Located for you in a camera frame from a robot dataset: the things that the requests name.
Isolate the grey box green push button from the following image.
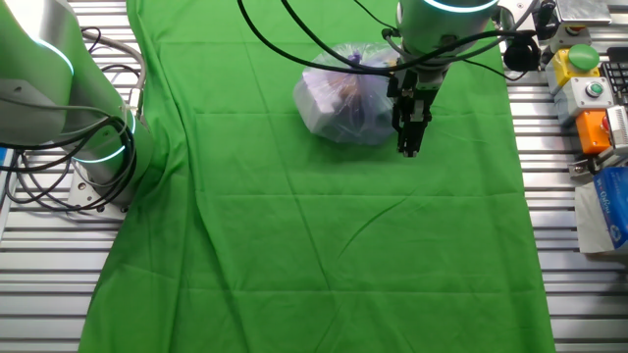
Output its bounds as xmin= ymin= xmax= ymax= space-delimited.
xmin=552 ymin=76 xmax=615 ymax=126

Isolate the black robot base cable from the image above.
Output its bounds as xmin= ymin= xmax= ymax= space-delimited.
xmin=2 ymin=115 xmax=138 ymax=213
xmin=79 ymin=26 xmax=144 ymax=76

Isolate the black keyboard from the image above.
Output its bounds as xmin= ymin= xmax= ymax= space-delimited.
xmin=601 ymin=46 xmax=628 ymax=107

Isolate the yellow box green mushroom button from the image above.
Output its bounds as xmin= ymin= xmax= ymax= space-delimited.
xmin=545 ymin=43 xmax=602 ymax=97

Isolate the white box red button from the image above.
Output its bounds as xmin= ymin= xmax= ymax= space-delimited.
xmin=549 ymin=23 xmax=594 ymax=54

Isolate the silver foil box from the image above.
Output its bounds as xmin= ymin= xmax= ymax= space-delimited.
xmin=554 ymin=0 xmax=613 ymax=26

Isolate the green cloth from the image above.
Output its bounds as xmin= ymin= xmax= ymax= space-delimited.
xmin=78 ymin=0 xmax=558 ymax=353

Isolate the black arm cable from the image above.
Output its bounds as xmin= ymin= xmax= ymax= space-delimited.
xmin=280 ymin=0 xmax=539 ymax=75
xmin=236 ymin=0 xmax=539 ymax=77

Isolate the grey robot hose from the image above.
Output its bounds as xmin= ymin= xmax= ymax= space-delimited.
xmin=80 ymin=33 xmax=148 ymax=119

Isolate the clear plastic bag of things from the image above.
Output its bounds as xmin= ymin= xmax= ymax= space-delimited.
xmin=292 ymin=41 xmax=401 ymax=147

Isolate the blue tissue pack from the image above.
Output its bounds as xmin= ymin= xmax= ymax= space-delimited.
xmin=592 ymin=166 xmax=628 ymax=251

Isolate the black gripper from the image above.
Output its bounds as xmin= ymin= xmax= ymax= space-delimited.
xmin=386 ymin=71 xmax=442 ymax=158

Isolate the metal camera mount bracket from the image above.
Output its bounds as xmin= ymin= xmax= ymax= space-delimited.
xmin=567 ymin=146 xmax=628 ymax=180

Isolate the silver ribbed camera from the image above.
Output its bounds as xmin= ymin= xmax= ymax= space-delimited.
xmin=605 ymin=104 xmax=628 ymax=158

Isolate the orange box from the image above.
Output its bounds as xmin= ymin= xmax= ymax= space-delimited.
xmin=574 ymin=108 xmax=613 ymax=156

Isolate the black camera cable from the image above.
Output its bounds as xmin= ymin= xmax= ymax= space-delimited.
xmin=536 ymin=0 xmax=559 ymax=41

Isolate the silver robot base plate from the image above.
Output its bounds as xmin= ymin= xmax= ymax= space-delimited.
xmin=67 ymin=169 xmax=130 ymax=217

